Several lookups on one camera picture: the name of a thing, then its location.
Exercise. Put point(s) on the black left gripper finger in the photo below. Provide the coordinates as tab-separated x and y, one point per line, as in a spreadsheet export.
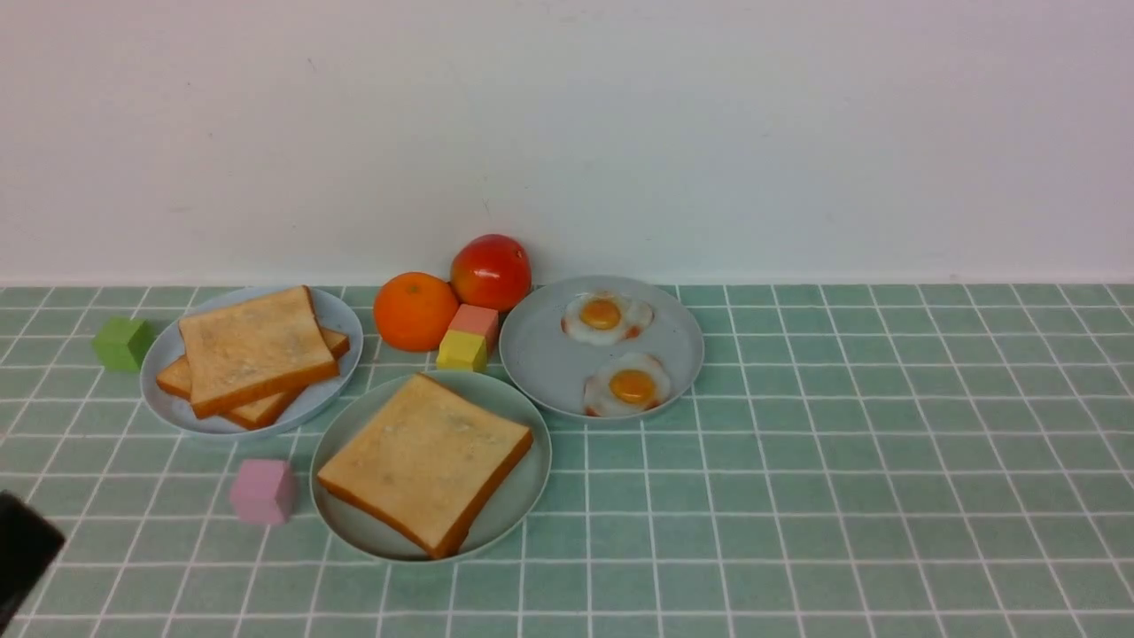
30	543

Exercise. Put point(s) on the toast slice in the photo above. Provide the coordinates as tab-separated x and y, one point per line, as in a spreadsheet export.
425	461
176	380
253	349

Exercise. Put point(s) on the light blue bread plate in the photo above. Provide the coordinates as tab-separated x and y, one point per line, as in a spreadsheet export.
331	312

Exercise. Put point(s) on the green cube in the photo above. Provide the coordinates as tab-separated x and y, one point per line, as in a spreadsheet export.
122	343

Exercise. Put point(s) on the orange fruit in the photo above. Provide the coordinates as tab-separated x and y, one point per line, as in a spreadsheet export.
413	311

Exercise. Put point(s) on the yellow cube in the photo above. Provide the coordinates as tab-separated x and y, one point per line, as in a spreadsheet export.
463	350

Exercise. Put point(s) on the green centre plate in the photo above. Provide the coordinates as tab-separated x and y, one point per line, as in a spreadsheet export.
518	505

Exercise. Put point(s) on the salmon pink cube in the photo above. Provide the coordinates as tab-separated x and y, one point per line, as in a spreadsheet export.
483	322

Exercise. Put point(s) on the red apple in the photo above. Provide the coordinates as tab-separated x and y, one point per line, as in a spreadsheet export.
492	271

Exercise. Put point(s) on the light blue egg plate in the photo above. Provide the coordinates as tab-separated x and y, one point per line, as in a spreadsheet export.
552	368

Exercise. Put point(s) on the back fried egg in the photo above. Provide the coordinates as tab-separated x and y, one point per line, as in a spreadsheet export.
605	318

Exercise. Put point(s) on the fried egg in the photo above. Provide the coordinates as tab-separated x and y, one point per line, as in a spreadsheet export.
605	318
627	386

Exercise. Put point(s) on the front fried egg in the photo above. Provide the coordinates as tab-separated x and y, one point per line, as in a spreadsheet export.
627	386

